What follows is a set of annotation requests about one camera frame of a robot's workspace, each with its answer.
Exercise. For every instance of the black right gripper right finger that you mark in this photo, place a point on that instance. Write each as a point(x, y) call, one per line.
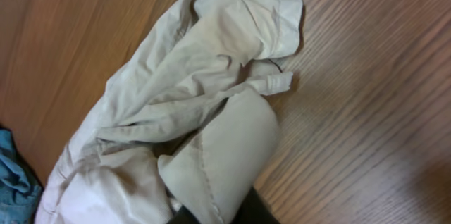
point(254, 211)

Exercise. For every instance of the folded blue denim jeans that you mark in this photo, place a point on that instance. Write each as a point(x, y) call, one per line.
point(20, 190)

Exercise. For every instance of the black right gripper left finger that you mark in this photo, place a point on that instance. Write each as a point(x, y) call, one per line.
point(183, 216)

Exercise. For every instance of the beige cotton shorts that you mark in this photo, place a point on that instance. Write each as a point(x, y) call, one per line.
point(185, 122)

